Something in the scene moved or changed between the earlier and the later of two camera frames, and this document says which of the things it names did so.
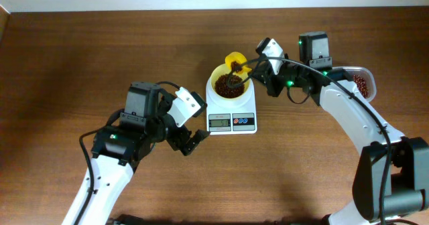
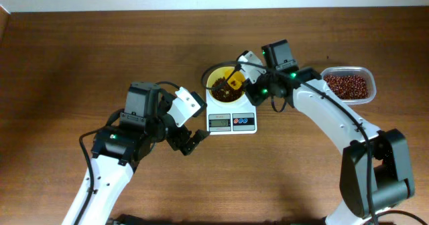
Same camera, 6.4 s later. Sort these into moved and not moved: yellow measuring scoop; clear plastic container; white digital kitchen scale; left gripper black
Moved: yellow measuring scoop
Not moved: left gripper black; white digital kitchen scale; clear plastic container
